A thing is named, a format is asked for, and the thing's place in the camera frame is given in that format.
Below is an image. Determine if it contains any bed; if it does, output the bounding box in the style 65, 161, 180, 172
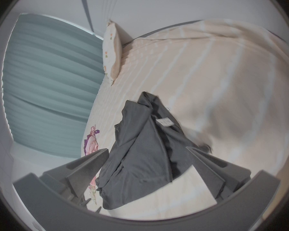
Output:
77, 0, 289, 221

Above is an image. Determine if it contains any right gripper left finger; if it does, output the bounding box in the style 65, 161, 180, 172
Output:
42, 148, 110, 203

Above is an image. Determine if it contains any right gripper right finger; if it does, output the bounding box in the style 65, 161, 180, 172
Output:
185, 146, 251, 200

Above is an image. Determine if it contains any white printed pyjama garment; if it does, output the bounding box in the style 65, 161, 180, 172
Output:
88, 185, 98, 204

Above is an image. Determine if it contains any blue-green curtain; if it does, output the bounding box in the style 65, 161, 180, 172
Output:
2, 13, 106, 159

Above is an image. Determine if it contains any white printed pillow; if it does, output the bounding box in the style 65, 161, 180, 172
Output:
102, 20, 123, 86

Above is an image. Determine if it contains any black T-shirt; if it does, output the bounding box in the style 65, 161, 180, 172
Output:
95, 91, 213, 210

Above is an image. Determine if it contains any pink garment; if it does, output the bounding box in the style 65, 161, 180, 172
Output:
84, 126, 100, 188

